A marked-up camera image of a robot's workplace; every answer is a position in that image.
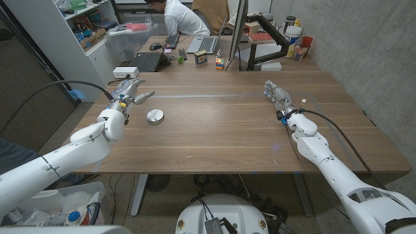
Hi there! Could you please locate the small yellow black box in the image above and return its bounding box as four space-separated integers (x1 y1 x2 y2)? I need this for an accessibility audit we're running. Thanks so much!
194 49 209 65

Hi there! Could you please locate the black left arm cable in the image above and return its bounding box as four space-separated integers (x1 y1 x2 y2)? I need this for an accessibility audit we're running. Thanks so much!
0 79 114 134

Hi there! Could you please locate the clear glass jar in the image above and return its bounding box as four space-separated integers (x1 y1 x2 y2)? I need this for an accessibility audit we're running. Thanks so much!
293 45 309 61

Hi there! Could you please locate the silver metal jar lid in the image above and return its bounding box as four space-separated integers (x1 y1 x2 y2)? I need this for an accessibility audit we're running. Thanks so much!
146 109 165 125

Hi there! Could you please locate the red cup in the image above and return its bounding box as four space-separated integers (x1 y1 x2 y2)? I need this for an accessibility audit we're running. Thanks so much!
300 36 314 50

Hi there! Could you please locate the flat white box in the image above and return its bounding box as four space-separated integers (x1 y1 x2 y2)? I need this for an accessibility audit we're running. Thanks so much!
259 61 283 72

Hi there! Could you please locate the black lidded bottle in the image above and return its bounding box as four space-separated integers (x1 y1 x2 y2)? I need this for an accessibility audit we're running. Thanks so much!
283 16 297 33

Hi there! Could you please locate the white shelf cabinet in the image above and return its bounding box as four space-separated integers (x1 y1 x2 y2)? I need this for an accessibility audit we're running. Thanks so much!
3 0 123 103

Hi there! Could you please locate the red book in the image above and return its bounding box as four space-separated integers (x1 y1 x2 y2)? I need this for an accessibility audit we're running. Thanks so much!
248 32 276 43

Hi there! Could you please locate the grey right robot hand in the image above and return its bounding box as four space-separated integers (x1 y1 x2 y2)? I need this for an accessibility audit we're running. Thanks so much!
263 79 300 120

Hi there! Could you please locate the person in blue jeans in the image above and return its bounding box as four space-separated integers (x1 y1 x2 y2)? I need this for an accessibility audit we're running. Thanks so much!
0 136 85 186

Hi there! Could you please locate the clear plastic storage bin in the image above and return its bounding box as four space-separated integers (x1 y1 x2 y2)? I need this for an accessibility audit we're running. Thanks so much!
105 22 159 62

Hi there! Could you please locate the white bottle blue cap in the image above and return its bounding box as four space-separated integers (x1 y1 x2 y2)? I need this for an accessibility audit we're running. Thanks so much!
66 210 82 227

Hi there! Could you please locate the cardboard box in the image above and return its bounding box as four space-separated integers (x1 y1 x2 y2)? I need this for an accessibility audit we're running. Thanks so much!
79 27 107 49

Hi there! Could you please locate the large black keyboard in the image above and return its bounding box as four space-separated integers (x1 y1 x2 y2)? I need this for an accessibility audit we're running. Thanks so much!
129 51 172 73

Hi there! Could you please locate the small black keyboard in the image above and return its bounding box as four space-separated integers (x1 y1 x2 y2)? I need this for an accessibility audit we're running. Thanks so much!
163 33 181 50

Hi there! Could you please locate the grey table leg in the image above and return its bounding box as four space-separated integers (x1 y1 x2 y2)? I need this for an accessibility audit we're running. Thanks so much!
130 174 149 218
291 173 314 218

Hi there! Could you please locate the white plastic tub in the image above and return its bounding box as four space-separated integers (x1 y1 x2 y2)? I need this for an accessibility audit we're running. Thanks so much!
284 25 303 46

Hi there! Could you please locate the black computer monitor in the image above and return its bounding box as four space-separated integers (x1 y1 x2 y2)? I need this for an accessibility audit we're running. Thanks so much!
227 0 250 62

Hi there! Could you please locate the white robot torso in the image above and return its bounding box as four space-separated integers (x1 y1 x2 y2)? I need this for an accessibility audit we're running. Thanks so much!
175 194 270 234

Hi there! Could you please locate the person in white shirt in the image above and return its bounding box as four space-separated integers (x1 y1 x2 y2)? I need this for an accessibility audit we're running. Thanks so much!
144 0 211 36

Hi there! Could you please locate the brown chair back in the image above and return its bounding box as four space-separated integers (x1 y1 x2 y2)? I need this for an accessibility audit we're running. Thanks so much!
190 0 231 35

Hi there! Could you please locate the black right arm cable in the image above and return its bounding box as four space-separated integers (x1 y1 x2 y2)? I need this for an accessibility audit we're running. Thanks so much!
300 109 387 192

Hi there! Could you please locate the black round fan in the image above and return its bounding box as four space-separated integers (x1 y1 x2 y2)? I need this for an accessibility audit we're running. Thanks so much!
145 174 172 192

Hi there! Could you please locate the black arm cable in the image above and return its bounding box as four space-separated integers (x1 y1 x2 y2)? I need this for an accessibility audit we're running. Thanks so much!
300 109 387 192
0 79 114 134

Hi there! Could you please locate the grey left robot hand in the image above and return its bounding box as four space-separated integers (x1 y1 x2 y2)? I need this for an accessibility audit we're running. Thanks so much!
107 77 156 113

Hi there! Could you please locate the white power strip box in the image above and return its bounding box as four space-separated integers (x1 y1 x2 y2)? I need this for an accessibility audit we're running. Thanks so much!
112 66 140 79

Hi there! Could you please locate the pink flat packet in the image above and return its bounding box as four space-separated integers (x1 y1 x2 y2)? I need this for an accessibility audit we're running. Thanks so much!
125 22 149 32

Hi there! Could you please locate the silver laptop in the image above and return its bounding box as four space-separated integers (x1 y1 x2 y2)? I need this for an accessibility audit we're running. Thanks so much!
187 12 228 55

